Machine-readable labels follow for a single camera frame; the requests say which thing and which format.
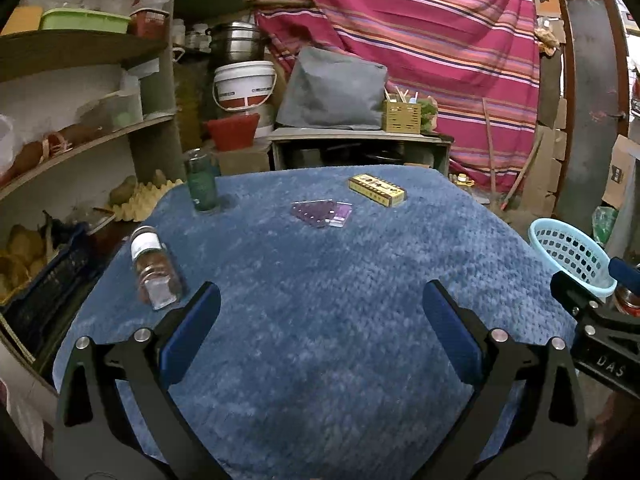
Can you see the light blue plastic basket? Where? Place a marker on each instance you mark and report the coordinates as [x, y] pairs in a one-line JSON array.
[[565, 245]]

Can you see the translucent plastic container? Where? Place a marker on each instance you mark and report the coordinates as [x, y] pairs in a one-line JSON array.
[[129, 109]]

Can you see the red plastic basket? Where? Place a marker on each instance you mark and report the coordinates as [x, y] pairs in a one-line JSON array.
[[231, 132]]

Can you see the white plastic bucket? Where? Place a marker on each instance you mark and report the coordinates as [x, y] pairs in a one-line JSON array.
[[244, 85]]

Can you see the wooden broom stick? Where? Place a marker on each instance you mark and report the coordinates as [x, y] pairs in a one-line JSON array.
[[491, 145]]

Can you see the clear spice jar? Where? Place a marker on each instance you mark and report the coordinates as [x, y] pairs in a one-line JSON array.
[[155, 265]]

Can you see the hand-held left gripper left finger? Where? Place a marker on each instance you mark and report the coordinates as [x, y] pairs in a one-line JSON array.
[[192, 330]]

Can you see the pale purple blister pack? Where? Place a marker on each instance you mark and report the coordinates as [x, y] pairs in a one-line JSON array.
[[341, 215]]

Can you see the grey cushion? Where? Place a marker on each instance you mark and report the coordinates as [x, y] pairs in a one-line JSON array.
[[332, 90]]

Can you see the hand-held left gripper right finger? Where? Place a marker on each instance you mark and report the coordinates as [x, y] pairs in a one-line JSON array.
[[450, 330]]

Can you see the green plastic tray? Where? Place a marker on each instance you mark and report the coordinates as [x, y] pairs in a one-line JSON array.
[[85, 21]]

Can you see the orange box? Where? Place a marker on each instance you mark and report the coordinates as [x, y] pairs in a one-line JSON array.
[[22, 20]]

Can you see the low wooden table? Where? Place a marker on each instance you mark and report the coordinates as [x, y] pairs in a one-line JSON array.
[[350, 136]]

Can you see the yellow patterned box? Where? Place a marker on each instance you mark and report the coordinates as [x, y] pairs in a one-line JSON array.
[[377, 190]]

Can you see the green leafy bundle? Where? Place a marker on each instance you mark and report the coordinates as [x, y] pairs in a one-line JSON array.
[[429, 116]]

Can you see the large oil jug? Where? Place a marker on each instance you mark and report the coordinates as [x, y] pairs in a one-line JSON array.
[[192, 100]]

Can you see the blue plastic crate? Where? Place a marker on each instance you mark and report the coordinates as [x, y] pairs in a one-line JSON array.
[[55, 290]]

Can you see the yellow utensil holder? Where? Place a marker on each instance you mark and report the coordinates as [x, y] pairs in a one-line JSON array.
[[401, 117]]

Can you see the small red basket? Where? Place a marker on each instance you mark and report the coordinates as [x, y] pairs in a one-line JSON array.
[[150, 22]]

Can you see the person's right forearm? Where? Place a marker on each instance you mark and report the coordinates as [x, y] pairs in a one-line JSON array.
[[602, 415]]

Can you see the green plastic bag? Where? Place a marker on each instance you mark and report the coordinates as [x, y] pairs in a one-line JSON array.
[[605, 227]]

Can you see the pile of potatoes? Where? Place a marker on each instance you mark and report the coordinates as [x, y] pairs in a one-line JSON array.
[[22, 255]]

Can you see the wooden shelf unit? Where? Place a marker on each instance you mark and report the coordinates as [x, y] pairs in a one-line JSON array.
[[75, 52]]

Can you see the dark metal door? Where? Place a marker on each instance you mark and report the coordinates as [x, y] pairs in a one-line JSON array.
[[592, 85]]

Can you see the clear bottle with yellow cap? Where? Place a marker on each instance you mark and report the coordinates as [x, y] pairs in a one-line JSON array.
[[462, 180]]

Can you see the cardboard panels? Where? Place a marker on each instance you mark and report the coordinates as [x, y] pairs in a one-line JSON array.
[[547, 160]]

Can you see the yellow egg tray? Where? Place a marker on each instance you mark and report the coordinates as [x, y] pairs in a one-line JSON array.
[[145, 200]]

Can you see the potato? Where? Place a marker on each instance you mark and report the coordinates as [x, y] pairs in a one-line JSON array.
[[122, 189], [160, 177]]

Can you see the green glass jar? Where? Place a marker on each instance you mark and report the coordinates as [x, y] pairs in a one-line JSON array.
[[202, 182]]

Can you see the steel pot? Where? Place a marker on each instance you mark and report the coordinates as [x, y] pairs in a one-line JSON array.
[[237, 42]]

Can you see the red striped cloth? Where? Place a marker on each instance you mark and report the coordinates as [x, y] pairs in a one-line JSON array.
[[425, 25]]

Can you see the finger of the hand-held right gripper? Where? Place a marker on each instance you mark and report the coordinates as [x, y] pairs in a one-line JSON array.
[[625, 275], [572, 291]]

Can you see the cardboard box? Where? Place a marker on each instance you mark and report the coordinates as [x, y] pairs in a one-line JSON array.
[[622, 170]]

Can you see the brown root vegetables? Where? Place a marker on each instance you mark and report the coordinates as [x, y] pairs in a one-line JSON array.
[[60, 140]]

